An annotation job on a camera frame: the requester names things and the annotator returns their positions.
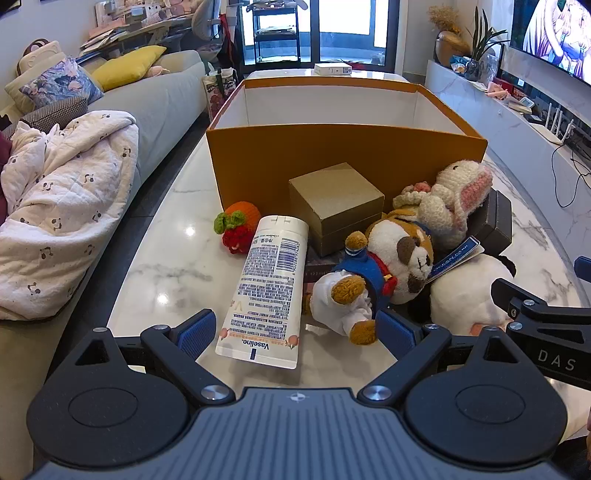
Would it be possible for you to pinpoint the black box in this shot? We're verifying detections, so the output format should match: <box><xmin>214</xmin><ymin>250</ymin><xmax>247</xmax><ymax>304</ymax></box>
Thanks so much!
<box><xmin>466</xmin><ymin>187</ymin><xmax>514</xmax><ymax>254</ymax></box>

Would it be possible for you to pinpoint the blue floral pillow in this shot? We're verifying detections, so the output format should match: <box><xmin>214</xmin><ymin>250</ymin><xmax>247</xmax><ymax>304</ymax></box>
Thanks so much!
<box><xmin>19</xmin><ymin>56</ymin><xmax>105</xmax><ymax>112</ymax></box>

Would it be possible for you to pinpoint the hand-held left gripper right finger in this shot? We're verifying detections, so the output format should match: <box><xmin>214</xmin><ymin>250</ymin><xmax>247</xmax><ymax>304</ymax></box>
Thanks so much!
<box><xmin>355</xmin><ymin>308</ymin><xmax>522</xmax><ymax>407</ymax></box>

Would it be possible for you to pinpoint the cluttered desk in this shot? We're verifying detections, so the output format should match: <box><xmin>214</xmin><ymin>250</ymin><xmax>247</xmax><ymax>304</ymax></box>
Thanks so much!
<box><xmin>76</xmin><ymin>0</ymin><xmax>199</xmax><ymax>63</ymax></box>

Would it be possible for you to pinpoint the houndstooth pillow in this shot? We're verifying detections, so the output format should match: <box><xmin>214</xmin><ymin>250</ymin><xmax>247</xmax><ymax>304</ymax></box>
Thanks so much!
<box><xmin>4</xmin><ymin>97</ymin><xmax>88</xmax><ymax>139</ymax></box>

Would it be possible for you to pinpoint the grey sofa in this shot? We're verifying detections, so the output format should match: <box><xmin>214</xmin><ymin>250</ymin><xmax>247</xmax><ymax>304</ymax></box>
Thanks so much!
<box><xmin>0</xmin><ymin>48</ymin><xmax>208</xmax><ymax>480</ymax></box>

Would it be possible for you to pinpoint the black rolling cart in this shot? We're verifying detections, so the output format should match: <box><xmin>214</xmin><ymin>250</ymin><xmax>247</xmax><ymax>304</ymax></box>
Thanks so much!
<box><xmin>252</xmin><ymin>0</ymin><xmax>302</xmax><ymax>70</ymax></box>

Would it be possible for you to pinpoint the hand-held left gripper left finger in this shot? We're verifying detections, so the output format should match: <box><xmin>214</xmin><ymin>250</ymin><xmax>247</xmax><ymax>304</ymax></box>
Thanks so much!
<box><xmin>74</xmin><ymin>308</ymin><xmax>236</xmax><ymax>407</ymax></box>

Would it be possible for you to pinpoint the gold vase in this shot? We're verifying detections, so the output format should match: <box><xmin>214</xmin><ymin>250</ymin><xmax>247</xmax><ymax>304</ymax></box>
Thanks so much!
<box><xmin>435</xmin><ymin>30</ymin><xmax>472</xmax><ymax>70</ymax></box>

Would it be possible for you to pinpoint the dog plush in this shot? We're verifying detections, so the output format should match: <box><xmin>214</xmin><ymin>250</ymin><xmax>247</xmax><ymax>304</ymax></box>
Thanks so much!
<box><xmin>302</xmin><ymin>208</ymin><xmax>435</xmax><ymax>347</ymax></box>

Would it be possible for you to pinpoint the grey desk chair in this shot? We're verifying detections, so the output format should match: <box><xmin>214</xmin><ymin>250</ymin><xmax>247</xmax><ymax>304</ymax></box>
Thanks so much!
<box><xmin>191</xmin><ymin>0</ymin><xmax>236</xmax><ymax>70</ymax></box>

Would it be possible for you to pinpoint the gold cardboard box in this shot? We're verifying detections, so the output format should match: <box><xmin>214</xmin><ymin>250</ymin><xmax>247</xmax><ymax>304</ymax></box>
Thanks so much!
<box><xmin>288</xmin><ymin>162</ymin><xmax>385</xmax><ymax>257</ymax></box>

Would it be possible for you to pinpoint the dried flower bunch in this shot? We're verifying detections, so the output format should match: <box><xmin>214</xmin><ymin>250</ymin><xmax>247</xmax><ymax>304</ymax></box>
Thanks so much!
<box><xmin>428</xmin><ymin>4</ymin><xmax>462</xmax><ymax>35</ymax></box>

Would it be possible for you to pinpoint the wall television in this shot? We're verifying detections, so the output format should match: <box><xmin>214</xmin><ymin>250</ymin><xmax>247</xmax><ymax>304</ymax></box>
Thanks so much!
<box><xmin>509</xmin><ymin>0</ymin><xmax>591</xmax><ymax>86</ymax></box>

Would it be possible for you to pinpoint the white router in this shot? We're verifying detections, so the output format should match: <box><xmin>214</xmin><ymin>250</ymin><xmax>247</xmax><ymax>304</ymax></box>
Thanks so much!
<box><xmin>536</xmin><ymin>104</ymin><xmax>575</xmax><ymax>146</ymax></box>

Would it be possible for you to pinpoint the beige bear-shaped cushion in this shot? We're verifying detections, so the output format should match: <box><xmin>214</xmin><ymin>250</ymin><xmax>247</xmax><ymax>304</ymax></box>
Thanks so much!
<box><xmin>4</xmin><ymin>39</ymin><xmax>63</xmax><ymax>114</ymax></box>

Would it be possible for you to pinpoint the maroon cloth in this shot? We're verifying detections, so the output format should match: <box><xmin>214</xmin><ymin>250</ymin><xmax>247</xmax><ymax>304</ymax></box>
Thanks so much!
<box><xmin>0</xmin><ymin>131</ymin><xmax>14</xmax><ymax>227</ymax></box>

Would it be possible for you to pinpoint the black cable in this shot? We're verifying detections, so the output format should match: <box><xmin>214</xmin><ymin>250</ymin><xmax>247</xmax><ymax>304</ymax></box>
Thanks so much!
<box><xmin>551</xmin><ymin>143</ymin><xmax>591</xmax><ymax>208</ymax></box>

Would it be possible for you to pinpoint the white marble television console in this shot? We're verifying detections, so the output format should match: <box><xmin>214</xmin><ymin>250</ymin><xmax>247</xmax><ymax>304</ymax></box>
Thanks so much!
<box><xmin>424</xmin><ymin>59</ymin><xmax>591</xmax><ymax>259</ymax></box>

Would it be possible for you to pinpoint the green potted plant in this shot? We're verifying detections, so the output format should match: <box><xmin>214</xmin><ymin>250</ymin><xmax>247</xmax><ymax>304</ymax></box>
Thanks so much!
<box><xmin>464</xmin><ymin>7</ymin><xmax>509</xmax><ymax>81</ymax></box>

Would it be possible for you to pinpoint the white panda plush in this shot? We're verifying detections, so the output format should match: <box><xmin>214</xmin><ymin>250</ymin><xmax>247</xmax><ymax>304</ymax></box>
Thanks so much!
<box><xmin>429</xmin><ymin>253</ymin><xmax>517</xmax><ymax>335</ymax></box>

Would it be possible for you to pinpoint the white panda print blanket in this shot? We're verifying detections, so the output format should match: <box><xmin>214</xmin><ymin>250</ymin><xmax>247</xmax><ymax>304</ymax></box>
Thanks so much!
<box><xmin>0</xmin><ymin>111</ymin><xmax>140</xmax><ymax>321</ymax></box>

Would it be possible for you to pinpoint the white lotion tube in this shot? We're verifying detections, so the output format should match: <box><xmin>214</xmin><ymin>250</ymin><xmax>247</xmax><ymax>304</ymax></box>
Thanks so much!
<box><xmin>215</xmin><ymin>215</ymin><xmax>309</xmax><ymax>370</ymax></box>

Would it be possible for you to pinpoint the yellow pillow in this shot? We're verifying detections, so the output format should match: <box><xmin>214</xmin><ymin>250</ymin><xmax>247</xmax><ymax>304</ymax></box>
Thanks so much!
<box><xmin>91</xmin><ymin>45</ymin><xmax>167</xmax><ymax>92</ymax></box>

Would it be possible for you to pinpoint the large orange cardboard box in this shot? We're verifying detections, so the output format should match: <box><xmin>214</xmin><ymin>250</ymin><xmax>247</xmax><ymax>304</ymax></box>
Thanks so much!
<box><xmin>206</xmin><ymin>76</ymin><xmax>489</xmax><ymax>222</ymax></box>

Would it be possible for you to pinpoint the printed shopping bag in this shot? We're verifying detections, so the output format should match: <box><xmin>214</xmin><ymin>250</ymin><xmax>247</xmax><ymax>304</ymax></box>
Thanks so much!
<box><xmin>202</xmin><ymin>68</ymin><xmax>238</xmax><ymax>125</ymax></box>

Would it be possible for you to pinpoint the crochet orange and strawberry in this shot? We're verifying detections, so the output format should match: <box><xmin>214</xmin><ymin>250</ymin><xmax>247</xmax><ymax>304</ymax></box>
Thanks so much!
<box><xmin>213</xmin><ymin>200</ymin><xmax>262</xmax><ymax>254</ymax></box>

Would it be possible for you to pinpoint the cream crochet bunny doll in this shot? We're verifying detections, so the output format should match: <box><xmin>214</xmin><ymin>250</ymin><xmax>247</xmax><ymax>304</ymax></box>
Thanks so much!
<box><xmin>392</xmin><ymin>159</ymin><xmax>494</xmax><ymax>252</ymax></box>

